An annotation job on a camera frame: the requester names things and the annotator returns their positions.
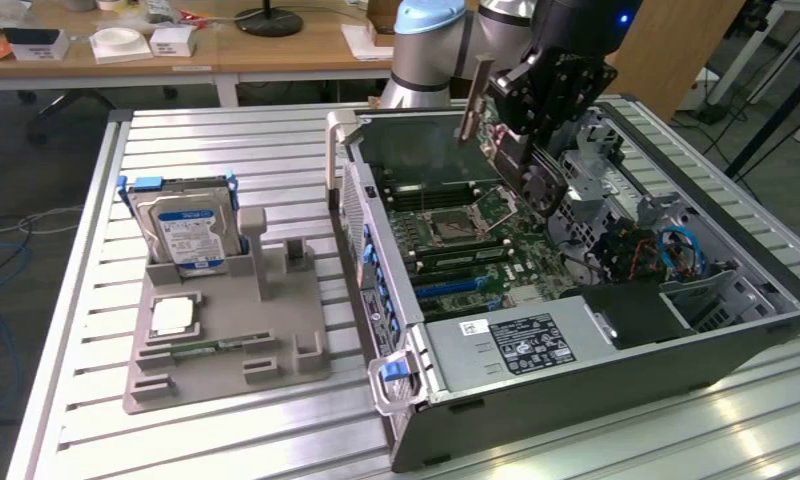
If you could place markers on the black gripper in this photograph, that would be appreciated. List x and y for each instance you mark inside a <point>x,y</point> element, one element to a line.
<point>560,85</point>

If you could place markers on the brown cardboard box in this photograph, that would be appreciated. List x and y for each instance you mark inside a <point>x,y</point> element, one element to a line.
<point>382,17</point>

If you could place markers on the black Nvidia graphics card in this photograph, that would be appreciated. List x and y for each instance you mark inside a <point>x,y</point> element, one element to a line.
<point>540,185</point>

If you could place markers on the open black PC case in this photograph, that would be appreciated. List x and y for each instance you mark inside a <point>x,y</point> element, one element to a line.
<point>640,390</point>

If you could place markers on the blue expansion slot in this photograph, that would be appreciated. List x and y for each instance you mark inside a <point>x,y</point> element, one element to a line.
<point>450,287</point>

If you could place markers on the metal disk bay cage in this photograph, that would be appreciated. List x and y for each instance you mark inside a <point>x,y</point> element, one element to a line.
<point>590,195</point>

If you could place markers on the white box with dark top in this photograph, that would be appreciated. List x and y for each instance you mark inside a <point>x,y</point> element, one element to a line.
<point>36,42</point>

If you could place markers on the CPU socket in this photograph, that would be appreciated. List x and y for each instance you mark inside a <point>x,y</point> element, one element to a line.
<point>455,227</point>

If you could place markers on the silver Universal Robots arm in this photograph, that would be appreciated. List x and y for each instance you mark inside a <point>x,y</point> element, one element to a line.
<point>427,60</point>

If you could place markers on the white papers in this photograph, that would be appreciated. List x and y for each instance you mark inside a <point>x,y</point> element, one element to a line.
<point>367,47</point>

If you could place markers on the black chair base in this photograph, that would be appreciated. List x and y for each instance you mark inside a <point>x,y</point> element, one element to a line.
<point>60,105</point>

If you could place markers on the hard disk in blue carrier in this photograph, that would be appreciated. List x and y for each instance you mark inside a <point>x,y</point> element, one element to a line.
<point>187,235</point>

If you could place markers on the silver CPU chip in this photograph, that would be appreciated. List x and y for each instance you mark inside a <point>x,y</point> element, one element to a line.
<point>172,317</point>

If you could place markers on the metal socket cover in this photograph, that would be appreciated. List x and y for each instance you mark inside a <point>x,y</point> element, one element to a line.
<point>496,207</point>

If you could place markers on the black installed RAM stick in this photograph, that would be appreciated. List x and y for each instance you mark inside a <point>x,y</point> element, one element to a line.
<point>463,259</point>

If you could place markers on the black round lamp base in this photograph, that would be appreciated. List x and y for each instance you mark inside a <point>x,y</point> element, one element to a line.
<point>270,22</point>

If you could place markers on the grey printed parts rack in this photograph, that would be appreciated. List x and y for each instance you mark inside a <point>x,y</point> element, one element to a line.
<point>240,320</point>

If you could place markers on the grey power supply unit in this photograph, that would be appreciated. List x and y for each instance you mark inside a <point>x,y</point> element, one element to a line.
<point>467,350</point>

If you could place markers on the green RAM stick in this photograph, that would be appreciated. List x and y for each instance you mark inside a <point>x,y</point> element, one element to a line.
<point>207,345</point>

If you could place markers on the wooden desk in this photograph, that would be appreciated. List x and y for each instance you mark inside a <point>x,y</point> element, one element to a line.
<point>274,50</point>

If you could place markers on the wooden cabinet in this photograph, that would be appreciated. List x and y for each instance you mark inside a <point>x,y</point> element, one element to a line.
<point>674,50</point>

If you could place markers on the white box with round insert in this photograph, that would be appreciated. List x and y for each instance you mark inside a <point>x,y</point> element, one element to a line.
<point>120,45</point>

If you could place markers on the green motherboard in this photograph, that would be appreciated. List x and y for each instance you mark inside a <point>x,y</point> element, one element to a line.
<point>534,260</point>

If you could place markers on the small white labelled box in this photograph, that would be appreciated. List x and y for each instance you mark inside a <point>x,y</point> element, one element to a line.
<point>172,41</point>

